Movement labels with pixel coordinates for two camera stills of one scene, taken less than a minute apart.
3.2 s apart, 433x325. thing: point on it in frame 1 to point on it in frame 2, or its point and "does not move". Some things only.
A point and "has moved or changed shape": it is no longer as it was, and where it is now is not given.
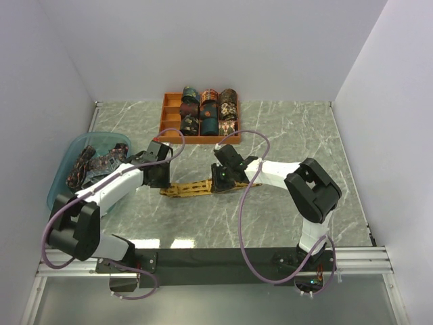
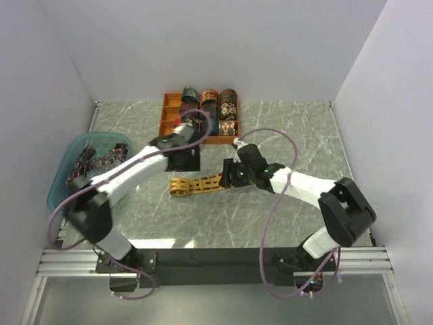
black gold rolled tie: (189, 125) does not move
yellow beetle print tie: (201, 187) has moved or changed shape
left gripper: (165, 183) to (193, 164)
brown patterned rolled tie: (228, 95) does not move
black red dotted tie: (76, 175) does not move
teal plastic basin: (101, 141) does not move
